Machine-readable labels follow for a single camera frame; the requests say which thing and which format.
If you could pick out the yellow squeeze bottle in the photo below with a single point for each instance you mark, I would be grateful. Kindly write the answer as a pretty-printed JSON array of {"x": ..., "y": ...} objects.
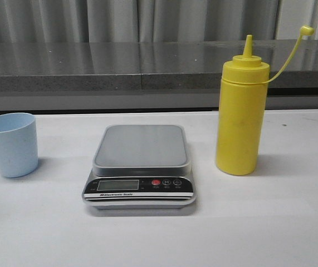
[{"x": 242, "y": 101}]

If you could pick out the light blue plastic cup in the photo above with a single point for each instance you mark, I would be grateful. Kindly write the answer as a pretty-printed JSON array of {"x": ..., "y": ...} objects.
[{"x": 18, "y": 144}]

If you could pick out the grey pleated curtain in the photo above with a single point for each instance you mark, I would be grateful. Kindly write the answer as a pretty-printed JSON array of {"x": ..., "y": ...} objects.
[{"x": 153, "y": 21}]

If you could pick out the silver digital kitchen scale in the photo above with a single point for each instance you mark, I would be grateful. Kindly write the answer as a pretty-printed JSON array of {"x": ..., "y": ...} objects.
[{"x": 141, "y": 167}]

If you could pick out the grey stone counter ledge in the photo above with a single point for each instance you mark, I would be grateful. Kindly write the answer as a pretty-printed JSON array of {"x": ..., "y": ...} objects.
[{"x": 139, "y": 77}]

